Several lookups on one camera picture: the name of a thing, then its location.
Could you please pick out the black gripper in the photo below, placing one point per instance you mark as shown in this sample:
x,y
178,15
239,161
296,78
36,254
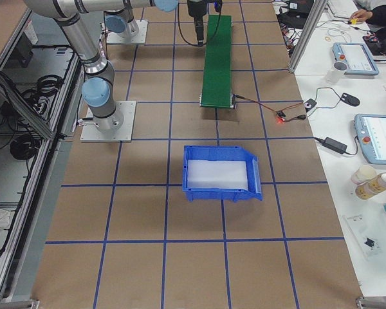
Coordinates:
x,y
196,8

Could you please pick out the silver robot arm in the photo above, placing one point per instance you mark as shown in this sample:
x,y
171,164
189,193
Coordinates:
x,y
98,89
121,22

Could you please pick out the person hand at desk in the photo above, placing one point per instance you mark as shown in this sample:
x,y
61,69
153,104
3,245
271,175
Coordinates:
x,y
361,15

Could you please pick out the green conveyor belt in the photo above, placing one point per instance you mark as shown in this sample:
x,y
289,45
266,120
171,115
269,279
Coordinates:
x,y
216,90

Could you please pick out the blue plastic bin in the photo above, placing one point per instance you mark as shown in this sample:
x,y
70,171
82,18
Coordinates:
x,y
228,153

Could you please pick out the white foam sheet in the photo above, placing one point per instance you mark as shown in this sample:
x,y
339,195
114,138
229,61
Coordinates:
x,y
217,174

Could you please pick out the upper teach pendant tablet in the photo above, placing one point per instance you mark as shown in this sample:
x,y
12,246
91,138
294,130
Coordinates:
x,y
357,57

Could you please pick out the teach pendant tablet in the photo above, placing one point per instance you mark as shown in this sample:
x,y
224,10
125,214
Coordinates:
x,y
371,132
357,57

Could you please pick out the black oval device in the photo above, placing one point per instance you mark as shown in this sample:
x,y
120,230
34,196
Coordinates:
x,y
350,100

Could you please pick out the black power adapter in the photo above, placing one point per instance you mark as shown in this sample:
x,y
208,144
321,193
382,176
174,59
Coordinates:
x,y
334,145

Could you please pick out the lower teach pendant tablet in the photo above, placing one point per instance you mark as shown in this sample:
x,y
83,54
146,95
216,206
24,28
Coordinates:
x,y
371,132

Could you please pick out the yellow drink can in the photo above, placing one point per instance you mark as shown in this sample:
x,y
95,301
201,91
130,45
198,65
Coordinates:
x,y
372,187

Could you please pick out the clear plastic bag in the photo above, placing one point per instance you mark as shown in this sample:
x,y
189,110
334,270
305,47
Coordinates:
x,y
369,233

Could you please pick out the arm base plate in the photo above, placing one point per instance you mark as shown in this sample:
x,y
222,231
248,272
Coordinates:
x,y
135,33
116,128

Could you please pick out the aluminium frame post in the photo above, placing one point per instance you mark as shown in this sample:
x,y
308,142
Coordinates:
x,y
308,29

